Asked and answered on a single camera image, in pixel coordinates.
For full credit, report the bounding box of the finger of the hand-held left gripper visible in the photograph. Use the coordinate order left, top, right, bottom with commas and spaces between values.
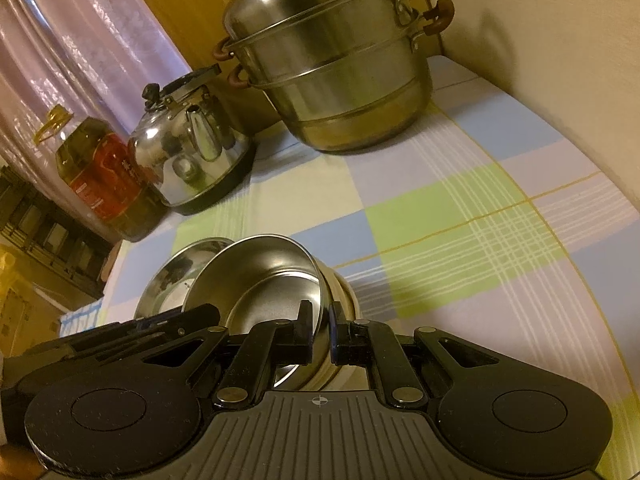
132, 303, 222, 343

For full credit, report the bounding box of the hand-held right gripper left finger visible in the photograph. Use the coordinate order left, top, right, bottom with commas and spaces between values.
135, 300, 326, 408

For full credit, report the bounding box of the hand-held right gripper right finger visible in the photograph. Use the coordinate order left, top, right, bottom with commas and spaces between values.
331, 317, 501, 408

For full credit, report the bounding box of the stainless steel plate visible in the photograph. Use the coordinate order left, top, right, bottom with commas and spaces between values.
134, 237, 236, 321

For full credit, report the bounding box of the cream plastic bowl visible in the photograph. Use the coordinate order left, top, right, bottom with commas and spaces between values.
300, 257, 373, 392

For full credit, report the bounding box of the stainless steel bowl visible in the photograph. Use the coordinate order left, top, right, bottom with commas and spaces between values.
184, 233, 335, 391

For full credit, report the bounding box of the cardboard box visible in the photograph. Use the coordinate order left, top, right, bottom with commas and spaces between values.
0, 280, 61, 356

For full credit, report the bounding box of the blue patterned cloth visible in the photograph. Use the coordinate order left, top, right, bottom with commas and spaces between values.
59, 300, 106, 336

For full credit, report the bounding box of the black metal rack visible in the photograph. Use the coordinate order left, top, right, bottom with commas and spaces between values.
0, 165, 116, 301

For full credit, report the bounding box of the stainless steel kettle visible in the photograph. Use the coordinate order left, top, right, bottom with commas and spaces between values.
127, 64, 258, 216

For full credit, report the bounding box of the cooking oil bottle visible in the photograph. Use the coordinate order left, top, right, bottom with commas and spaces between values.
34, 105, 168, 243

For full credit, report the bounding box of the checked tablecloth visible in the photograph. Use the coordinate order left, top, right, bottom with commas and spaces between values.
97, 55, 640, 461

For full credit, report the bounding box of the stainless steel steamer pot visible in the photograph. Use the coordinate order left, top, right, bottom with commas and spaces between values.
212, 0, 457, 154

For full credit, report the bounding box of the pale pink curtain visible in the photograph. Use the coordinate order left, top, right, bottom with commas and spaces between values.
0, 0, 193, 171

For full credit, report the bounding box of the brown wooden panel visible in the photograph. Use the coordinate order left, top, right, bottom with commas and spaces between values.
115, 0, 281, 131

